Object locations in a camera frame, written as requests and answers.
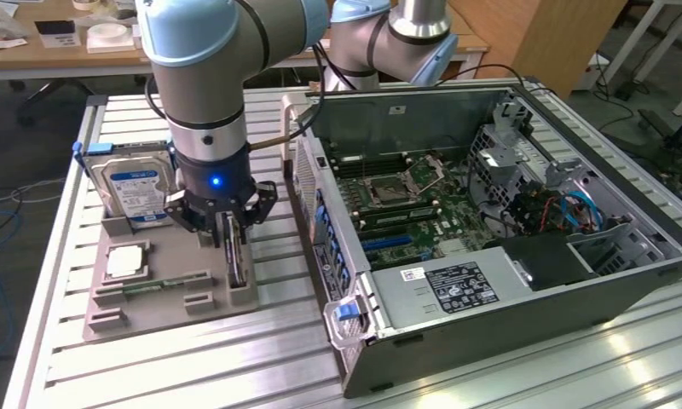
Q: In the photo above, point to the plain white box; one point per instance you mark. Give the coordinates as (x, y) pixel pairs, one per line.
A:
(134, 38)

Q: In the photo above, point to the black office chair base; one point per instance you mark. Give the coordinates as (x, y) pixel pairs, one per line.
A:
(40, 96)

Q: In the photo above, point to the white box with round hole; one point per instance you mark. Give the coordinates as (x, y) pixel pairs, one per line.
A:
(109, 42)

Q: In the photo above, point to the silver CPU chip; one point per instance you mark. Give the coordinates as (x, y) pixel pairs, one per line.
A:
(125, 262)

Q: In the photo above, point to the white box with red dot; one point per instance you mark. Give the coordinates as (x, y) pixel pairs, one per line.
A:
(594, 76)

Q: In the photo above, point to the white tape roll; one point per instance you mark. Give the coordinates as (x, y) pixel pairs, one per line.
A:
(81, 5)

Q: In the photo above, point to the hard disk with blue rails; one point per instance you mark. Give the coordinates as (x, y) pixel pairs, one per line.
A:
(130, 191)

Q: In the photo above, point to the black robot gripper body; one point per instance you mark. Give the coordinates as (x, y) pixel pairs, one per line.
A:
(209, 174)

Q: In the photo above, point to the perforated silver disk bay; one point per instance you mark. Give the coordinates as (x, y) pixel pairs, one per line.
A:
(488, 149)

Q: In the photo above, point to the small dark object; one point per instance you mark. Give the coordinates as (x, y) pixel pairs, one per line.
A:
(124, 15)

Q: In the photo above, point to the green RAM stick bare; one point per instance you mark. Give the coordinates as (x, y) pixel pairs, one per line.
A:
(158, 284)

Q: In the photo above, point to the green motherboard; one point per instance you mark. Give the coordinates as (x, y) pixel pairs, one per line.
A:
(454, 221)

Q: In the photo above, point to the white box with black top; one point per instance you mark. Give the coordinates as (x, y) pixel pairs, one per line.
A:
(58, 38)

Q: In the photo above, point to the CPU socket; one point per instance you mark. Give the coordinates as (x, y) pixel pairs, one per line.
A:
(387, 191)

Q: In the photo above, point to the grey plastic parts rack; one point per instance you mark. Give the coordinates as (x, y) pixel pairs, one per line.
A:
(164, 315)

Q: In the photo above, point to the open dark grey PC case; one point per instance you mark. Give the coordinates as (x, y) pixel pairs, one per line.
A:
(488, 353)

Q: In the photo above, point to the black metal stand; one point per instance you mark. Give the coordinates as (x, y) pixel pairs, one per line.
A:
(659, 123)

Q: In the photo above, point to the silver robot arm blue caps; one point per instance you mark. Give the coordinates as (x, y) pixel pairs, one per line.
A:
(204, 85)

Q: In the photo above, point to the white paper label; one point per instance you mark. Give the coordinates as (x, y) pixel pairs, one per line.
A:
(5, 44)

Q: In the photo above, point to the RAM stick with white label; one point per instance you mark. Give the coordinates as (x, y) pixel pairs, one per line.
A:
(397, 214)

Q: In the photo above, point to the blue expansion slot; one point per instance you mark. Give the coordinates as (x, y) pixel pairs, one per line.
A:
(385, 244)

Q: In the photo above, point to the wooden desk white frame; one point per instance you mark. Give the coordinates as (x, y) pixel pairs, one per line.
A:
(33, 59)

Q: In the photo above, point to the plain silver disk bay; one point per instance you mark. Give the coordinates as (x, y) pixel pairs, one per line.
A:
(637, 243)

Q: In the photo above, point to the grey power supply unit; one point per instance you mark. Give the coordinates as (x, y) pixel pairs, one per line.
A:
(397, 302)

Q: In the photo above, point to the graphics card with metal bracket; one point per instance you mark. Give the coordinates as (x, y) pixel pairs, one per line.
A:
(235, 264)

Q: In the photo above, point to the clear plastic bag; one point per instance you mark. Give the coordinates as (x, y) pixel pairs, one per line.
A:
(0, 25)

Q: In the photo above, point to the black plastic bay shroud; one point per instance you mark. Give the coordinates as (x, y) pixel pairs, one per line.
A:
(546, 264)

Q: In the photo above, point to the light wooden cabinet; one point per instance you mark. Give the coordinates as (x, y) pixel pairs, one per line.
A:
(546, 42)

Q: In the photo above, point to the metal socket cover frame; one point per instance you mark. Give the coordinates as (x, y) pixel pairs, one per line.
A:
(418, 165)

